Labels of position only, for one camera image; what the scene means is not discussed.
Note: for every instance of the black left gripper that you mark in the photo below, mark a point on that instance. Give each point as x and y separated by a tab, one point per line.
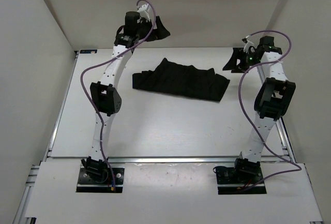
159	33

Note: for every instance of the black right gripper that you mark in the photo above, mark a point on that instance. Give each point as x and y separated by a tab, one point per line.
232	63

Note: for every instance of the black pleated skirt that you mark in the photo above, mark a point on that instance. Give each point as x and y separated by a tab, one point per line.
187	81

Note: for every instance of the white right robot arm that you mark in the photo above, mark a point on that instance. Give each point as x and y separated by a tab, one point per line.
266	44

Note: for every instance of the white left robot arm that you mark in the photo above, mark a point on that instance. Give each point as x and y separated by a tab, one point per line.
103	94

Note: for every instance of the blue label left corner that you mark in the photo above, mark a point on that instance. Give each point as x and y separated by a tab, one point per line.
88	51

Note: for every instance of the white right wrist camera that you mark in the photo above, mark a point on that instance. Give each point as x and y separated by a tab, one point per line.
248	45

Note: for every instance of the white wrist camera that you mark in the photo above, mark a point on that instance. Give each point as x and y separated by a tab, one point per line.
143	11
248	45

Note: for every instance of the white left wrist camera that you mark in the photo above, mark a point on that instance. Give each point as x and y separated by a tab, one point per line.
143	11

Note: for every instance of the aluminium right side rail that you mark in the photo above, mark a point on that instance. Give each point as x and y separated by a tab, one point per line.
284	141

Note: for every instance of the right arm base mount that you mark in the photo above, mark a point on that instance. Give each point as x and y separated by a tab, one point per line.
225	181

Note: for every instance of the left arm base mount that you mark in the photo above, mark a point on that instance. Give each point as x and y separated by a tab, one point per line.
119	177

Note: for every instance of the aluminium front rail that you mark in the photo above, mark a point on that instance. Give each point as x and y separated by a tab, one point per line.
208	159

